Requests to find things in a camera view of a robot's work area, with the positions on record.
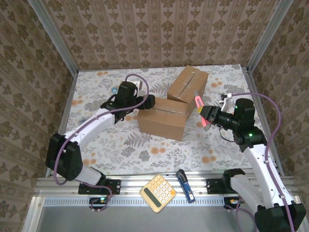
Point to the pink utility knife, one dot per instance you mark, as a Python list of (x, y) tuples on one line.
[(198, 102)]

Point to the brown cardboard box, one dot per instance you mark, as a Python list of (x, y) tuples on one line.
[(161, 120), (186, 82)]

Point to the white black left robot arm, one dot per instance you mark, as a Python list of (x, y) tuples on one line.
[(91, 128)]

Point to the small blue tape roll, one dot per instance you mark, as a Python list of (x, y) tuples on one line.
[(114, 90)]

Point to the blue black stapler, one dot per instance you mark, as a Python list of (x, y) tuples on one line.
[(186, 186)]

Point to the right controller board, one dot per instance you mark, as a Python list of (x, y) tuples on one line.
[(231, 201)]

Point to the controller board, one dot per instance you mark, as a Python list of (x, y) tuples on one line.
[(231, 201), (96, 200)]

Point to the yellow calculator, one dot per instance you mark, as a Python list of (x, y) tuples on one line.
[(158, 192)]

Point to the left controller board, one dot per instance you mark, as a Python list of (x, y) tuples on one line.
[(96, 200)]

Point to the aluminium side rail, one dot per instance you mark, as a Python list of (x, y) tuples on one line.
[(249, 77)]

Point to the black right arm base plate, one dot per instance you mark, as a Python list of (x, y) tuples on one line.
[(212, 186)]

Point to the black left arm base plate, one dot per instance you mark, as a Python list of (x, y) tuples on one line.
[(116, 183)]

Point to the aluminium corner post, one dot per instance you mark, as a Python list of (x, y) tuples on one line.
[(57, 41), (268, 36)]

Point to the long aluminium base rail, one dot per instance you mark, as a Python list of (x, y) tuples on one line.
[(130, 187)]

